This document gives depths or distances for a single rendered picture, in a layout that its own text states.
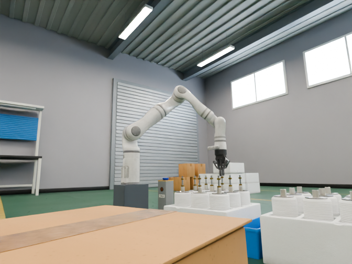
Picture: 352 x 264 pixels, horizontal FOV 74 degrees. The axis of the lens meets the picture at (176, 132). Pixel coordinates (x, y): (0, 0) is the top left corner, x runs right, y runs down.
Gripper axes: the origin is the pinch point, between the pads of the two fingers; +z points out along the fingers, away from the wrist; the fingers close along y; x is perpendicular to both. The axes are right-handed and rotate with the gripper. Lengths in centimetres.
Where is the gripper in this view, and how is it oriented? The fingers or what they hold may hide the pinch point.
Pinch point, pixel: (221, 173)
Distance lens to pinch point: 147.8
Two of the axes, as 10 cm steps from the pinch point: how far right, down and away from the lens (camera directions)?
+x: -8.3, -0.9, -5.5
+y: -5.5, 1.6, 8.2
